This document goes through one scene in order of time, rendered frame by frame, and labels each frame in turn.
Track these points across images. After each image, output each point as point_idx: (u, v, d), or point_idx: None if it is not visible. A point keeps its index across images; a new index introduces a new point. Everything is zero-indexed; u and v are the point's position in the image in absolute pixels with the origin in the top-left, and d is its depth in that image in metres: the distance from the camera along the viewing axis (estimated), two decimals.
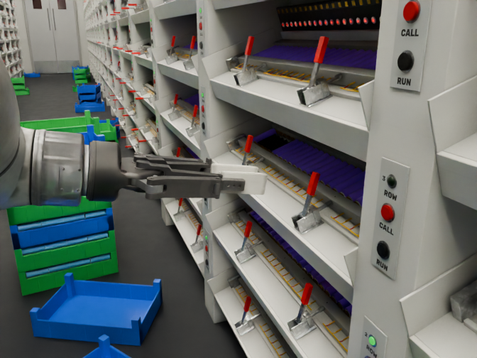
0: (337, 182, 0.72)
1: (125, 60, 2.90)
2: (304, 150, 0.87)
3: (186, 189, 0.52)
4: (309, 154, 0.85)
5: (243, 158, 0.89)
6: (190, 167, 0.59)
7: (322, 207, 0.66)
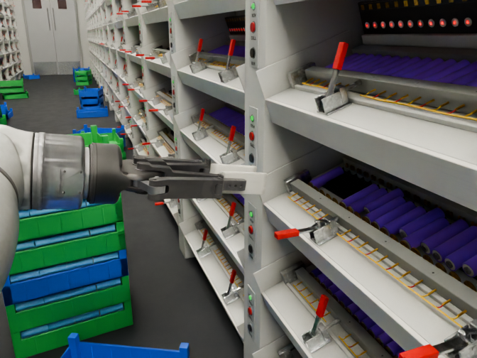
0: None
1: (133, 64, 2.65)
2: (402, 209, 0.61)
3: (188, 190, 0.52)
4: (413, 216, 0.59)
5: (305, 231, 0.64)
6: (189, 167, 0.59)
7: None
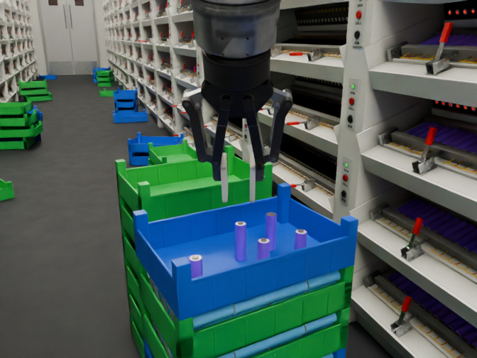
0: None
1: None
2: None
3: (282, 128, 0.54)
4: None
5: None
6: None
7: None
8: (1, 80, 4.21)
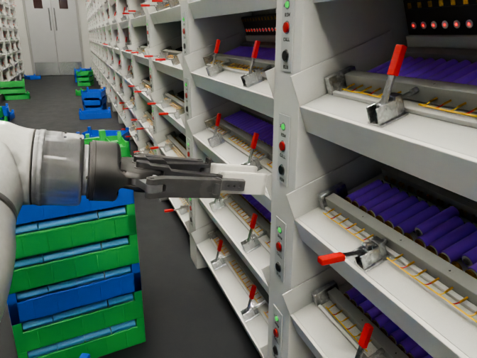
0: None
1: (139, 65, 2.58)
2: (461, 231, 0.55)
3: None
4: (476, 240, 0.53)
5: (351, 254, 0.57)
6: None
7: None
8: None
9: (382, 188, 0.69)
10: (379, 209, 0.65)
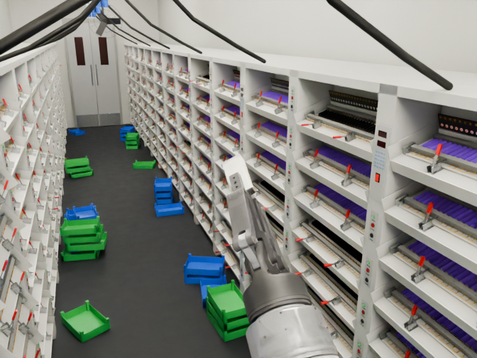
0: None
1: None
2: None
3: (239, 215, 0.52)
4: None
5: None
6: None
7: None
8: (59, 174, 4.99)
9: None
10: None
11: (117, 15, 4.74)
